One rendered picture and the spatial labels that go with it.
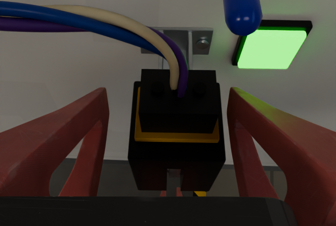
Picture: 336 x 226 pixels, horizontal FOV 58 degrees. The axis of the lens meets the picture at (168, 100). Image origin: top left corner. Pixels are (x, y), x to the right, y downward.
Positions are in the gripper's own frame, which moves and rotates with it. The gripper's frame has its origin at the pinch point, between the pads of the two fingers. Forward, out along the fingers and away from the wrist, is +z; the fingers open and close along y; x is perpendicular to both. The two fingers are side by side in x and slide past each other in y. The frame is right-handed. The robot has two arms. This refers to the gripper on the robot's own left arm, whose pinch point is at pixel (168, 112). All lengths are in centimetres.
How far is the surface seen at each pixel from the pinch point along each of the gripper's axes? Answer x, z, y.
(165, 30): -0.3, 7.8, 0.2
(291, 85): 5.6, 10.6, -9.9
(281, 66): 2.5, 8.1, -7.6
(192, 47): 0.4, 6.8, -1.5
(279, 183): 104, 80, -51
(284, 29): -0.5, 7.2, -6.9
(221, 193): 108, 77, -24
